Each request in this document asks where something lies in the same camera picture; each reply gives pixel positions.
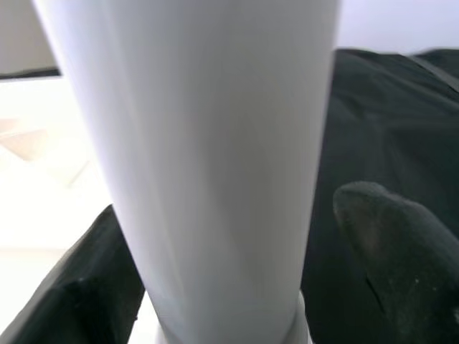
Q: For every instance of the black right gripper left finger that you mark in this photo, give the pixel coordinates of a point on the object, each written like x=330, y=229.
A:
x=71, y=294

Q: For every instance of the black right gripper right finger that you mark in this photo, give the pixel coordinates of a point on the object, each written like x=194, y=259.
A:
x=412, y=279

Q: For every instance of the white plastic table top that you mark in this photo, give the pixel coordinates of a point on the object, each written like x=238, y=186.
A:
x=43, y=161

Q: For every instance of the white plastic table leg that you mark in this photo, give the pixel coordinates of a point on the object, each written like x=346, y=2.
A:
x=215, y=143

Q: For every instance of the black cloth table cover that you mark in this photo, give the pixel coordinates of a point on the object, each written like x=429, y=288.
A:
x=394, y=125

